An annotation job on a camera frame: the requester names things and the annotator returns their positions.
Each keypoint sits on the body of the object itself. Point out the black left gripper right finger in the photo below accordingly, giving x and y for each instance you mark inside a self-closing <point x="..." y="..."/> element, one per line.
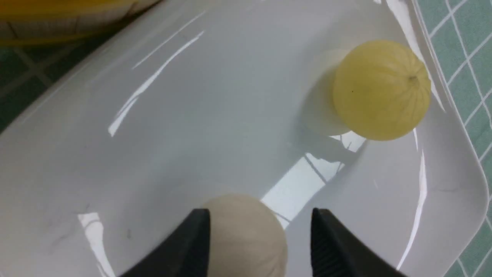
<point x="336" y="252"/>

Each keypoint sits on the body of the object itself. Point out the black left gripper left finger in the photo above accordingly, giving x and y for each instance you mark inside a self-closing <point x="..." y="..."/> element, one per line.
<point x="184" y="253"/>

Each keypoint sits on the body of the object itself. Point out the white steamed bun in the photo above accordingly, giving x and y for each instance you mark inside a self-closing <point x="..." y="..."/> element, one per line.
<point x="246" y="238"/>

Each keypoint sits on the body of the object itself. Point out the yellow steamed bun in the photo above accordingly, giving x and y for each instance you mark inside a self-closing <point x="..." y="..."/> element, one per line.
<point x="381" y="90"/>

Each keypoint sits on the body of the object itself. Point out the white square plate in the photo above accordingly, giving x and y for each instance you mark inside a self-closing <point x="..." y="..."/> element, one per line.
<point x="192" y="134"/>

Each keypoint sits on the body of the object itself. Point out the green checkered tablecloth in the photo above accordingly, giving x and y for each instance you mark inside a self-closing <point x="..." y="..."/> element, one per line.
<point x="465" y="57"/>

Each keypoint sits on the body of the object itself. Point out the yellow bamboo steamer basket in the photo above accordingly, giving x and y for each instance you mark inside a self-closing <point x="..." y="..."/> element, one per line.
<point x="37" y="22"/>

